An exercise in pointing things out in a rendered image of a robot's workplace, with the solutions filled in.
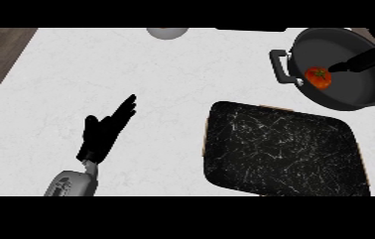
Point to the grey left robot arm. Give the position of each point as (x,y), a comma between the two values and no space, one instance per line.
(73,183)

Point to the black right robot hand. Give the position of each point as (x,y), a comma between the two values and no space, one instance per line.
(354,63)

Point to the dark grey pot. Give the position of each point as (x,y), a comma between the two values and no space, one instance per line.
(338,67)

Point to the pale grey round object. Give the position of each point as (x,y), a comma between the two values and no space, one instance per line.
(168,32)

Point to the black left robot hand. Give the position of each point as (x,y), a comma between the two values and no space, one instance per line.
(103,132)

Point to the red tomato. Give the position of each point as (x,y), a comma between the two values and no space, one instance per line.
(318,77)

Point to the black marbled tray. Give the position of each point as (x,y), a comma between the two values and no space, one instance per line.
(283,150)

